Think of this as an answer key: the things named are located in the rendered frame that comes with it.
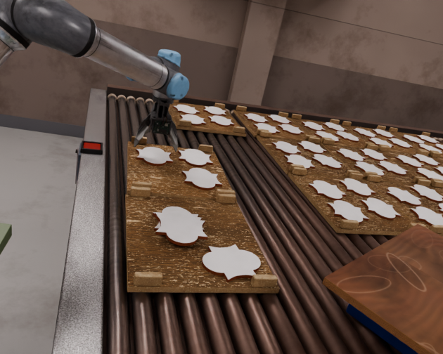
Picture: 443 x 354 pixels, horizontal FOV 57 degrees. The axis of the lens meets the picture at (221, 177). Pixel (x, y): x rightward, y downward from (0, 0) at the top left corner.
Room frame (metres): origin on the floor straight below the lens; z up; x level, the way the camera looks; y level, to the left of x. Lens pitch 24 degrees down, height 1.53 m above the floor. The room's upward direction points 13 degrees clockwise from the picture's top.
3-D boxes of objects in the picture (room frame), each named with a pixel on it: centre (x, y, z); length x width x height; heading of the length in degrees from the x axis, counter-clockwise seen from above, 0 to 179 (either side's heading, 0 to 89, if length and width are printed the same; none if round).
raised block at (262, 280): (0.77, -0.15, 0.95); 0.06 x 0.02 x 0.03; 108
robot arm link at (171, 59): (1.34, 0.25, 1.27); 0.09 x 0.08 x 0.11; 143
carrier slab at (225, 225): (0.92, 0.04, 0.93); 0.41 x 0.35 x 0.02; 18
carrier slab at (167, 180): (1.32, 0.16, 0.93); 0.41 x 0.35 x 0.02; 17
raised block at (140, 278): (0.69, 0.10, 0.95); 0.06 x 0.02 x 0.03; 108
